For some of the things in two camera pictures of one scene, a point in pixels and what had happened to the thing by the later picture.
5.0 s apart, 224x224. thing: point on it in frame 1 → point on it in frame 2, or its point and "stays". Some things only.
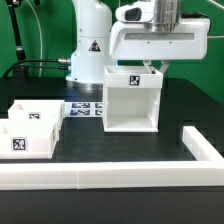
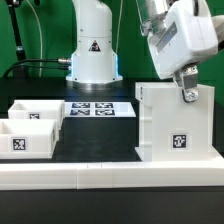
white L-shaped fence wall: [206, 170] stays
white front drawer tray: [28, 138] stays
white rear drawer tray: [37, 110] stays
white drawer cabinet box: [131, 99] → [170, 129]
